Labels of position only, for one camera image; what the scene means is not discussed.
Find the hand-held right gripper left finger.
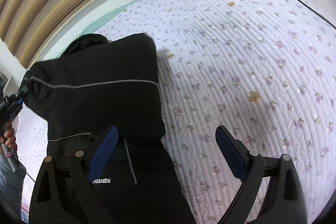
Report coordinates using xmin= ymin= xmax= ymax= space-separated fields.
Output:
xmin=28 ymin=125 xmax=118 ymax=224

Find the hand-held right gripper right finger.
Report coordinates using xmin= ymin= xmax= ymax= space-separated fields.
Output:
xmin=215 ymin=125 xmax=308 ymax=224

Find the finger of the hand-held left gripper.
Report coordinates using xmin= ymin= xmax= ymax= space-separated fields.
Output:
xmin=16 ymin=70 xmax=33 ymax=105

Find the black jacket with grey piping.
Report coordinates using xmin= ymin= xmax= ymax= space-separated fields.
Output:
xmin=22 ymin=33 xmax=196 ymax=224

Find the person's grey sleeved forearm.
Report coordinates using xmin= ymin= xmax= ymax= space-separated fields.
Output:
xmin=0 ymin=153 xmax=27 ymax=216

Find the person's left hand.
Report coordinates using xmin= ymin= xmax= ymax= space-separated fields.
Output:
xmin=0 ymin=121 xmax=18 ymax=159

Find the floral quilted bed cover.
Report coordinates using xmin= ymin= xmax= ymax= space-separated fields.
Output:
xmin=12 ymin=0 xmax=336 ymax=224

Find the teal bed sheet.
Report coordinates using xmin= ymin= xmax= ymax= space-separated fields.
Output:
xmin=51 ymin=0 xmax=150 ymax=59

